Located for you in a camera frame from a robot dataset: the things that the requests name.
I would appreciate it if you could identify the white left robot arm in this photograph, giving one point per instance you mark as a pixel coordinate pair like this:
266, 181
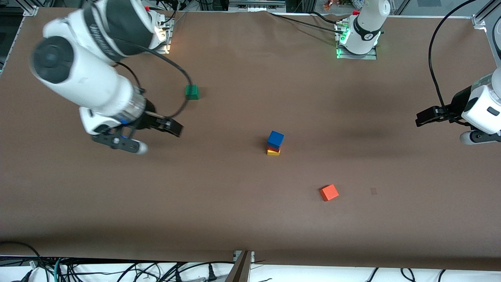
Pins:
368, 27

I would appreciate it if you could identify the green wooden block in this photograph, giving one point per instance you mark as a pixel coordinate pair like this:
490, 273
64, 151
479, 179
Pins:
193, 94

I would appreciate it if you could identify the yellow wooden block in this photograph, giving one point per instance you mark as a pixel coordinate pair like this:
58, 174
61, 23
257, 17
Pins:
273, 152

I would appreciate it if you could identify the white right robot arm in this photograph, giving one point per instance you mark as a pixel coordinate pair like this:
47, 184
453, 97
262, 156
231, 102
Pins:
90, 74

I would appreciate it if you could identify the silver aluminium rail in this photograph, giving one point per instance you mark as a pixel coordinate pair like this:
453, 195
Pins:
256, 4

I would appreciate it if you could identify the brown paper table cover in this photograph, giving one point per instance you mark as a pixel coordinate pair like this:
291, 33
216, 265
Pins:
250, 223

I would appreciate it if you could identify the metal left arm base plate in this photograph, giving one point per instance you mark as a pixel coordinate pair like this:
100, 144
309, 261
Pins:
358, 56

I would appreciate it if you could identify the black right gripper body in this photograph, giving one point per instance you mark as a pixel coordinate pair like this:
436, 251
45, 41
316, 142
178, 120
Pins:
150, 119

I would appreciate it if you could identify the red wooden block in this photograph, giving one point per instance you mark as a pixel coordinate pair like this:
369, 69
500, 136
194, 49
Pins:
274, 149

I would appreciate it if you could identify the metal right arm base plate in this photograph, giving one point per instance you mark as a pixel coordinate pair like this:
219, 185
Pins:
166, 39

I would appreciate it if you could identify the blue wooden block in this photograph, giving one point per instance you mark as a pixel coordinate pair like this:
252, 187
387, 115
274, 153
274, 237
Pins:
275, 139

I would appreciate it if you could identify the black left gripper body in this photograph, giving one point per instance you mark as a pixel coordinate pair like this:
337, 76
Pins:
456, 106

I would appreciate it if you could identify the aluminium profile beam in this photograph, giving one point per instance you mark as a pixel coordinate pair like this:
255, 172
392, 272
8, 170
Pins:
240, 270

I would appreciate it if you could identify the aluminium frame corner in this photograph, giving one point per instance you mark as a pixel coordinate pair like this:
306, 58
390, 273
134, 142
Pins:
480, 18

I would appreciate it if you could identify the orange wooden block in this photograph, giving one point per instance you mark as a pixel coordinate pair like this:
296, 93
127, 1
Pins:
329, 192

